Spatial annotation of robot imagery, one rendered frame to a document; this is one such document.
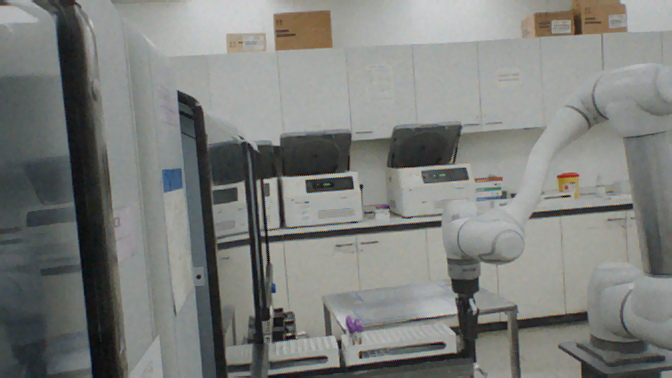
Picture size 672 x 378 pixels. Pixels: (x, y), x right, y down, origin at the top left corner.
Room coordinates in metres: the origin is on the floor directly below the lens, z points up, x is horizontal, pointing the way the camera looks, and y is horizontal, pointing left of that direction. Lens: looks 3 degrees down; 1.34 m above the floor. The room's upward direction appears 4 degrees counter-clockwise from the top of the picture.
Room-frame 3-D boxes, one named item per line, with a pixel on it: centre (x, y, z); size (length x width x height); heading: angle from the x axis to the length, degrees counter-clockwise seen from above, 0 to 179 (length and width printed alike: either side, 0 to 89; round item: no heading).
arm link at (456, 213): (1.41, -0.32, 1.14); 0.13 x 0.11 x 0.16; 14
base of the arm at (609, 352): (1.60, -0.81, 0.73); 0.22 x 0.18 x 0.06; 7
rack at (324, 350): (1.37, 0.19, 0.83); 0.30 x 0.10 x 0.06; 97
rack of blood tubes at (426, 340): (1.40, -0.12, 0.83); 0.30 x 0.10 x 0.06; 97
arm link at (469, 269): (1.42, -0.32, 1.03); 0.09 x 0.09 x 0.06
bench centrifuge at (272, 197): (3.92, 0.75, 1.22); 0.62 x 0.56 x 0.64; 5
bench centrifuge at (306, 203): (3.99, 0.17, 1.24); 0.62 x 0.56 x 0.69; 7
